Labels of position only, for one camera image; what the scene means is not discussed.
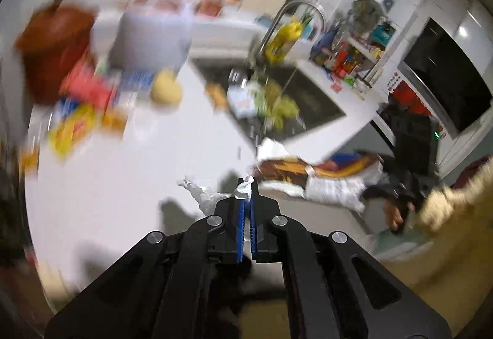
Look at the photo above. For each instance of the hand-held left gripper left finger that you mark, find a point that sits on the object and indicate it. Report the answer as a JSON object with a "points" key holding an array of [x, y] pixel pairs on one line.
{"points": [[241, 231]]}

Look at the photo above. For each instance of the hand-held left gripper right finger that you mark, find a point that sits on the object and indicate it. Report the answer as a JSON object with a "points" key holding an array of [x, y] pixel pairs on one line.
{"points": [[254, 231]]}

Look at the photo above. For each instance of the white paper scrap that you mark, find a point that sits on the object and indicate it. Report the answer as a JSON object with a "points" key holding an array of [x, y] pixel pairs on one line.
{"points": [[244, 188]]}

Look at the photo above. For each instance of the person's right hand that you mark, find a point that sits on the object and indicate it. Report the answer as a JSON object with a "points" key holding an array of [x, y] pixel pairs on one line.
{"points": [[394, 217]]}

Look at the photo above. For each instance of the crumpled white plastic wrap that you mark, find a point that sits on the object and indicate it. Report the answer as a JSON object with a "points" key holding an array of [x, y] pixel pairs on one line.
{"points": [[202, 194]]}

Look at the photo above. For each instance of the red paper decoration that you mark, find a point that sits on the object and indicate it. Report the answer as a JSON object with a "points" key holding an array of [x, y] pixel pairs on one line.
{"points": [[408, 92]]}

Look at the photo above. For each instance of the brown orange snack wrapper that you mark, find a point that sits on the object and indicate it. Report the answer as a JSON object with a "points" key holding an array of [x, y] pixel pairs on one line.
{"points": [[281, 167]]}

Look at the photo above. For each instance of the blue yellow wrapper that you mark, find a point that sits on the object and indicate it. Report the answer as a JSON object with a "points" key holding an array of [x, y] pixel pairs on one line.
{"points": [[346, 163]]}

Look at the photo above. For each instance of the black glass appliance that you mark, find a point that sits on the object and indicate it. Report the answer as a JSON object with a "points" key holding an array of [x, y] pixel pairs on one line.
{"points": [[443, 73]]}

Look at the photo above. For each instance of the steel kitchen sink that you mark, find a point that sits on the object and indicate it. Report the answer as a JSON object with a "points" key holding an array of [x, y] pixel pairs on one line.
{"points": [[316, 100]]}

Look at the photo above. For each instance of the cluttered condiment rack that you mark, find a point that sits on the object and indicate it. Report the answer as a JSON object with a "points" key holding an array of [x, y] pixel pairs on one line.
{"points": [[354, 50]]}

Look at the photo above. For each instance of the green leafy vegetables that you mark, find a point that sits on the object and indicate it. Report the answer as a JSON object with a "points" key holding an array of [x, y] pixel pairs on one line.
{"points": [[277, 104]]}

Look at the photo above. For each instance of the white blue carton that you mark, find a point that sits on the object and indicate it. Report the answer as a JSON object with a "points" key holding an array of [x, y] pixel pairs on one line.
{"points": [[240, 100]]}

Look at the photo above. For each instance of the orange food scrap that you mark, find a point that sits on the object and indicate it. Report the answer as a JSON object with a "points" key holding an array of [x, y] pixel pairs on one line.
{"points": [[216, 94]]}

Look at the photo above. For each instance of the yellow round potato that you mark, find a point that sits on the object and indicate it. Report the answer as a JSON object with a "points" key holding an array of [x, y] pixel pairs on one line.
{"points": [[165, 90]]}

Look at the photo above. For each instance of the small orange packet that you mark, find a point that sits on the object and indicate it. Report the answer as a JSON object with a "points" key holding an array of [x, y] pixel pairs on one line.
{"points": [[114, 121]]}

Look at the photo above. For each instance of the yellow dish soap bottle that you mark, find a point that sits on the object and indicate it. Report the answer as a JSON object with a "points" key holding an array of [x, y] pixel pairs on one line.
{"points": [[283, 38]]}

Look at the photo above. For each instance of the blue tissue packet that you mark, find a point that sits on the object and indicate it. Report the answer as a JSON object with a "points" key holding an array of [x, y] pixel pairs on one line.
{"points": [[134, 80]]}

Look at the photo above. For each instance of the curved steel faucet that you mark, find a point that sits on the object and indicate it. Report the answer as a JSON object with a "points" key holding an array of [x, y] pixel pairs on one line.
{"points": [[269, 29]]}

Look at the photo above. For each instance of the yellow snack packet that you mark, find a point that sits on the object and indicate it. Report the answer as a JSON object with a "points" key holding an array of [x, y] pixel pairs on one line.
{"points": [[73, 129]]}

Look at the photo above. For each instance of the red snack packet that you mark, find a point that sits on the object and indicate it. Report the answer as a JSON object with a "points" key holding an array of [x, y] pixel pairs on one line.
{"points": [[86, 86]]}

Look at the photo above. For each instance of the white kitchen appliance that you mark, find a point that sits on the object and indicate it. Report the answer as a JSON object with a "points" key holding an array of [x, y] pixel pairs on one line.
{"points": [[150, 38]]}

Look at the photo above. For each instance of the red electric cooker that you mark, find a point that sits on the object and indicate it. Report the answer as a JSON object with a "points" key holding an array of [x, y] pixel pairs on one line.
{"points": [[54, 50]]}

